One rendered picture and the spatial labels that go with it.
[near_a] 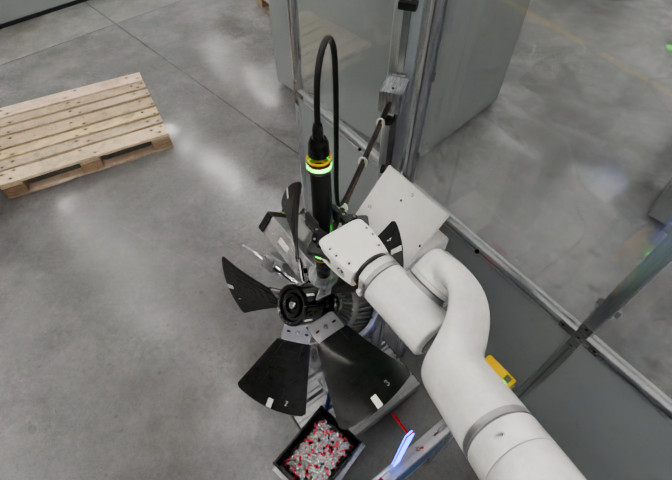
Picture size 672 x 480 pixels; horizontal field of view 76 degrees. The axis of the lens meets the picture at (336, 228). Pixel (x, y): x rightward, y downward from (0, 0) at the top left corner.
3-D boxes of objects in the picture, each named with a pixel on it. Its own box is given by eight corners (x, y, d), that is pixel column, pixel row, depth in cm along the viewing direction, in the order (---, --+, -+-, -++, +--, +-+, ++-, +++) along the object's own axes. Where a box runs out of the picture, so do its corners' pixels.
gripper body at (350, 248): (351, 299, 77) (316, 258, 83) (395, 271, 81) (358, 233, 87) (353, 276, 71) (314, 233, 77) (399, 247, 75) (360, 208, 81)
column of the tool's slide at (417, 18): (365, 305, 259) (400, -17, 119) (378, 309, 257) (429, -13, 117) (362, 313, 255) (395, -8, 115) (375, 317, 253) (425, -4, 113)
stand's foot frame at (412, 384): (365, 325, 250) (366, 319, 244) (418, 388, 227) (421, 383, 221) (273, 389, 227) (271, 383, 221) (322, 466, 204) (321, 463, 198)
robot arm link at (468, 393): (559, 355, 45) (427, 232, 71) (452, 456, 47) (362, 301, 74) (595, 386, 49) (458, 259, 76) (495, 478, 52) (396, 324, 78)
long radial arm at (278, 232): (340, 271, 146) (318, 272, 137) (329, 287, 149) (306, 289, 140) (294, 218, 161) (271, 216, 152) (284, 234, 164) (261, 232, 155)
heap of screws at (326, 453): (321, 417, 141) (320, 413, 137) (355, 448, 135) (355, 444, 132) (280, 467, 132) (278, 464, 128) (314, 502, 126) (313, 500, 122)
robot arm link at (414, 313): (394, 256, 71) (356, 296, 72) (453, 315, 64) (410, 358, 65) (411, 265, 78) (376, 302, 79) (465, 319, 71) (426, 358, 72)
